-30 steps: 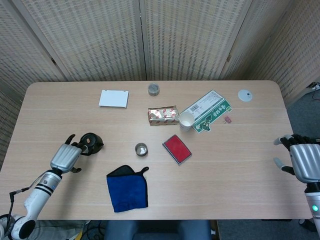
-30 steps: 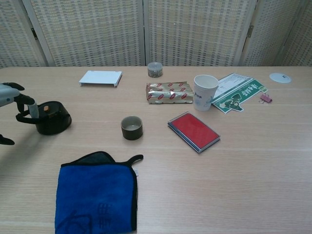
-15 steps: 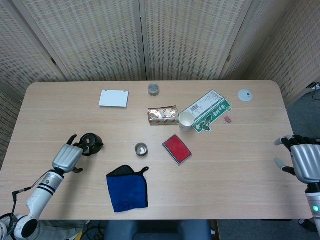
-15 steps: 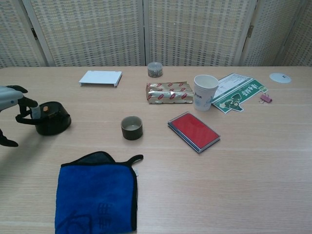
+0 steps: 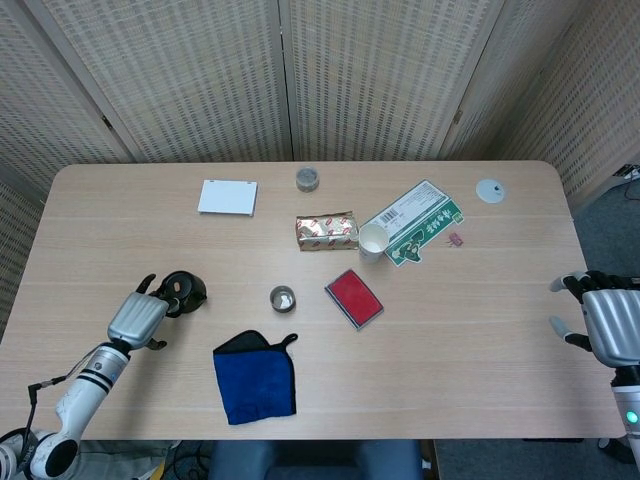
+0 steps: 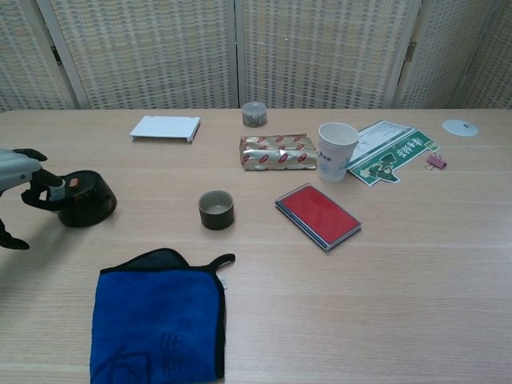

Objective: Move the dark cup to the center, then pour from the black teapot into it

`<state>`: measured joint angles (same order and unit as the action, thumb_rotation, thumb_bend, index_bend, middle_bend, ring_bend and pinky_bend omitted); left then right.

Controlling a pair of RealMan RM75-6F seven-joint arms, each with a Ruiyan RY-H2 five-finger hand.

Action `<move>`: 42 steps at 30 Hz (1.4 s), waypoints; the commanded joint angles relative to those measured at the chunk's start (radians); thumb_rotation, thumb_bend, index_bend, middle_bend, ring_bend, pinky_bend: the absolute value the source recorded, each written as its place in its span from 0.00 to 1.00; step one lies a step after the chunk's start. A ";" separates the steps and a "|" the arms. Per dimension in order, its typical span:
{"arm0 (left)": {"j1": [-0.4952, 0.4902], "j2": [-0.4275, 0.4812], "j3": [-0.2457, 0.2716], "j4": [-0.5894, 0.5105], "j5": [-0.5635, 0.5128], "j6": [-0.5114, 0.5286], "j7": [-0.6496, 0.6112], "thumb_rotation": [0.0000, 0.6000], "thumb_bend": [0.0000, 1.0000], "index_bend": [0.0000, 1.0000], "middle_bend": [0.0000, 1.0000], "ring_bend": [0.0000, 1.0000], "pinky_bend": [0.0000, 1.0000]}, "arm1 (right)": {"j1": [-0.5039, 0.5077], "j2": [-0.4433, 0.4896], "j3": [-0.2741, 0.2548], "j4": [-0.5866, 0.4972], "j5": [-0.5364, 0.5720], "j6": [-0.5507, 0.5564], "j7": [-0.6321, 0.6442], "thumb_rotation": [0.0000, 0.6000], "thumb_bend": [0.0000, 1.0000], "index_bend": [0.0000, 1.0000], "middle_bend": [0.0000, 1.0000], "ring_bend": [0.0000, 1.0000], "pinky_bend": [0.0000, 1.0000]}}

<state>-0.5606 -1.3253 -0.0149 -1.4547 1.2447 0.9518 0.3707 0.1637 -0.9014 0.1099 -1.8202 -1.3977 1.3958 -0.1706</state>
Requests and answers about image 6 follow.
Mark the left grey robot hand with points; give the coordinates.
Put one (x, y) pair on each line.
(16, 170)

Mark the black cast iron teapot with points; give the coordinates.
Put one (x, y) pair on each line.
(88, 212)

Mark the small dark ceramic teacup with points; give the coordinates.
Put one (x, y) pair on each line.
(216, 221)

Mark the white paper cup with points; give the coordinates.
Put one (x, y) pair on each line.
(332, 160)

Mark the white plastic tray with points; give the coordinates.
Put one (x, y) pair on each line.
(164, 128)

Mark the woven folding screen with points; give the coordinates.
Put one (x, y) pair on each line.
(160, 52)

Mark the blue microfiber towel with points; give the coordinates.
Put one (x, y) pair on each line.
(160, 312)

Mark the small round patterned tin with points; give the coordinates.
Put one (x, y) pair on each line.
(254, 116)

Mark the gold foil tea package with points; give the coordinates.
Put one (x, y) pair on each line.
(276, 154)

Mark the red ink pad case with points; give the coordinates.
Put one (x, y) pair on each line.
(320, 214)

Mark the green white flattened carton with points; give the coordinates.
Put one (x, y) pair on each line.
(396, 156)

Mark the pink binder clip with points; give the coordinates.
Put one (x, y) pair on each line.
(438, 162)

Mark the white round grommet cover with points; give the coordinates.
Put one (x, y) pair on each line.
(456, 127)

